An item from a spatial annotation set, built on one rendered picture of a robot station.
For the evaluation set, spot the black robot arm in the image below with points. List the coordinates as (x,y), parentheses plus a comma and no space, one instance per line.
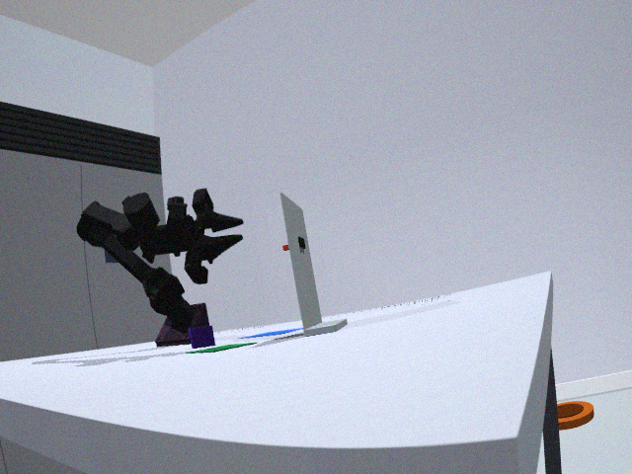
(137,226)

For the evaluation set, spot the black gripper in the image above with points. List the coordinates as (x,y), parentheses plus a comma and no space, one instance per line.
(201,247)

